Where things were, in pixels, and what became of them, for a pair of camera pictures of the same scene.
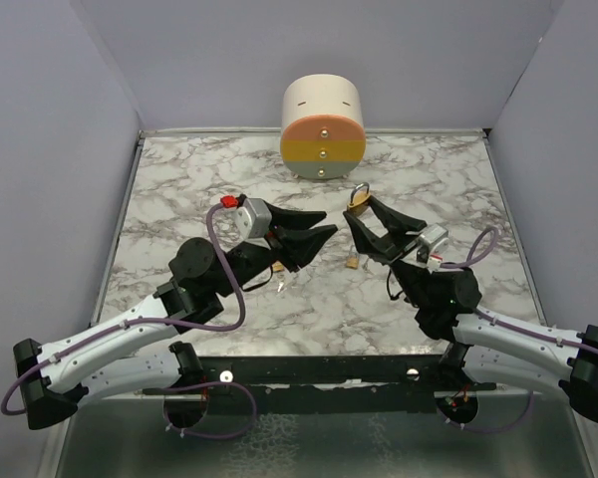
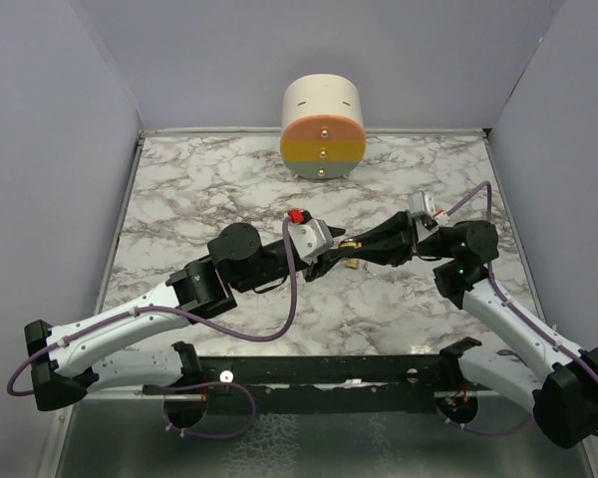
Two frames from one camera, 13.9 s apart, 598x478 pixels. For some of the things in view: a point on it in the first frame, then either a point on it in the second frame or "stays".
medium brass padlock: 359,198 to 352,243
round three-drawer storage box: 322,126 stays
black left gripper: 294,248 to 325,263
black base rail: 325,384 stays
